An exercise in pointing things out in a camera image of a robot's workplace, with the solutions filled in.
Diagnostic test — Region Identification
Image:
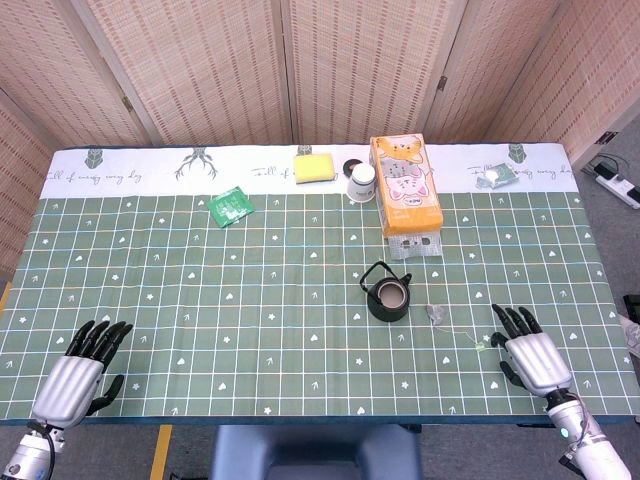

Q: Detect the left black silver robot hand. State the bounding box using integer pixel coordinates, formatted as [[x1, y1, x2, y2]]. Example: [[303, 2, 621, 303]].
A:
[[30, 319, 135, 430]]

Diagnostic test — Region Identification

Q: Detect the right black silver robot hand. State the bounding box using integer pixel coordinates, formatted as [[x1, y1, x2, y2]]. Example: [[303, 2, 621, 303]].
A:
[[489, 302, 575, 399]]

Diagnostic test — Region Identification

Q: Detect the tea bag with string tag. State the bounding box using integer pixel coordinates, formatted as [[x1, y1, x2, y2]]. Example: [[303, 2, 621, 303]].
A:
[[425, 303, 488, 353]]

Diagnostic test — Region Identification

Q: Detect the blue robot base seat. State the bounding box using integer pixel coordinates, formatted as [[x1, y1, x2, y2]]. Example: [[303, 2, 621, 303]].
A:
[[209, 423, 424, 480]]

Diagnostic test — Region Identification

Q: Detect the black cast iron teapot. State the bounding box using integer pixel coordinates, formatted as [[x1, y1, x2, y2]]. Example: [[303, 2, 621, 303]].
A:
[[358, 260, 414, 324]]

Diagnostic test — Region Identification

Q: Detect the green packet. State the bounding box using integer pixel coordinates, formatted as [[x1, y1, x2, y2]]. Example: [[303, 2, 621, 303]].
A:
[[207, 185, 256, 230]]

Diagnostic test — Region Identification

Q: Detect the grey crumpled cloth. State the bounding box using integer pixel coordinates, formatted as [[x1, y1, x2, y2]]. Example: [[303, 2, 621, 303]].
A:
[[617, 312, 640, 359]]

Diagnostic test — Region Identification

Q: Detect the yellow floor tape strip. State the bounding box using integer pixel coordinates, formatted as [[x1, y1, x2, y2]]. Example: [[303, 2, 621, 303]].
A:
[[149, 424, 174, 480]]

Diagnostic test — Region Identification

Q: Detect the white power strip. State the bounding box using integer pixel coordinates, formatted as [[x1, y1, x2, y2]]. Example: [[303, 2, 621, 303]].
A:
[[594, 172, 640, 210]]

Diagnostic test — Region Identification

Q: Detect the green grid tablecloth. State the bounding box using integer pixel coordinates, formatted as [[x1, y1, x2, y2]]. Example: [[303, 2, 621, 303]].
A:
[[0, 143, 640, 426]]

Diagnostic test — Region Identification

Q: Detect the orange cat tissue pack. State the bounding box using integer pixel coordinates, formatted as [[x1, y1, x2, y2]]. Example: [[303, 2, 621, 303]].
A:
[[368, 133, 445, 239]]

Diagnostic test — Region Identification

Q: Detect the white paper cup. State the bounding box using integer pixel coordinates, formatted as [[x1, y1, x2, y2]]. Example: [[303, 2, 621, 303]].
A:
[[346, 163, 377, 204]]

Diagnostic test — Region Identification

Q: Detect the yellow sponge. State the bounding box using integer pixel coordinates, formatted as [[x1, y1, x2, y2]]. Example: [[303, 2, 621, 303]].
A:
[[292, 152, 336, 185]]

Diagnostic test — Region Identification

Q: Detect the woven folding screen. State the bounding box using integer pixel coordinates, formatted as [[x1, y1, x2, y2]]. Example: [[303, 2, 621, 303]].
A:
[[0, 0, 640, 281]]

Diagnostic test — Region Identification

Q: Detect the black power adapter with cable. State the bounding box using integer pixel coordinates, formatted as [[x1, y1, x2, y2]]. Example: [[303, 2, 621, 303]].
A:
[[579, 153, 632, 181]]

